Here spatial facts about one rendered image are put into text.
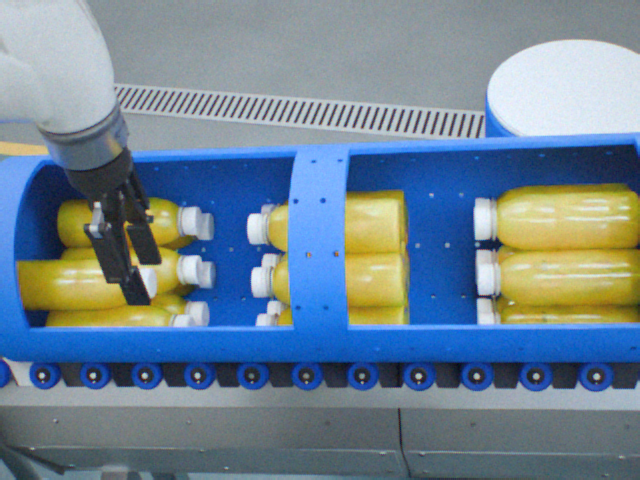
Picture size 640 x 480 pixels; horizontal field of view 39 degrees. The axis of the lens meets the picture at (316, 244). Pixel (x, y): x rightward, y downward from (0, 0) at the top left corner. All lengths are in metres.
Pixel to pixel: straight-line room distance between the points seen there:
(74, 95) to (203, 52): 2.67
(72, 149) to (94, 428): 0.52
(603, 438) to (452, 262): 0.31
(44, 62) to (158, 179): 0.45
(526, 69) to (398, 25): 2.04
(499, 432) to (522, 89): 0.56
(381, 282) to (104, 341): 0.35
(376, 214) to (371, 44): 2.40
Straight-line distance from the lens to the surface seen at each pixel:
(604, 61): 1.57
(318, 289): 1.04
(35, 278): 1.22
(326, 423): 1.27
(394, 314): 1.13
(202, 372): 1.24
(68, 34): 0.90
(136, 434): 1.36
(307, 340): 1.09
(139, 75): 3.56
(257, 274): 1.14
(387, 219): 1.09
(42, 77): 0.92
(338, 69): 3.36
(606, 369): 1.21
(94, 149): 0.98
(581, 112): 1.46
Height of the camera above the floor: 1.95
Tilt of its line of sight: 46 degrees down
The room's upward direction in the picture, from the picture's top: 10 degrees counter-clockwise
